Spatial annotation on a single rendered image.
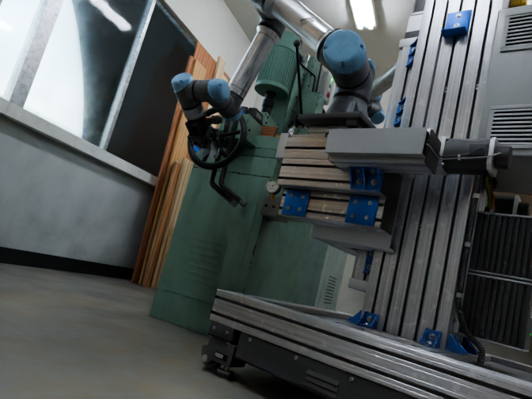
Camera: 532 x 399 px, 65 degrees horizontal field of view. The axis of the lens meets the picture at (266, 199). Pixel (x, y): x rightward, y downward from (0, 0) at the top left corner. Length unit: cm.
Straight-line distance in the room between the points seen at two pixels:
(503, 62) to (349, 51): 44
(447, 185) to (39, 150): 228
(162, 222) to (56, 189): 82
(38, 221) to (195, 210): 124
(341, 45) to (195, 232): 106
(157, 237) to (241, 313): 216
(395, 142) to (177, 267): 121
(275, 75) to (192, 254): 95
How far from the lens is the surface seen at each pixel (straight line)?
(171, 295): 196
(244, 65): 159
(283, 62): 219
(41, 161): 286
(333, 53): 129
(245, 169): 188
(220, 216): 188
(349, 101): 136
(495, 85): 140
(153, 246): 330
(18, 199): 281
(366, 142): 111
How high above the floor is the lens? 30
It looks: 10 degrees up
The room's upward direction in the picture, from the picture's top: 14 degrees clockwise
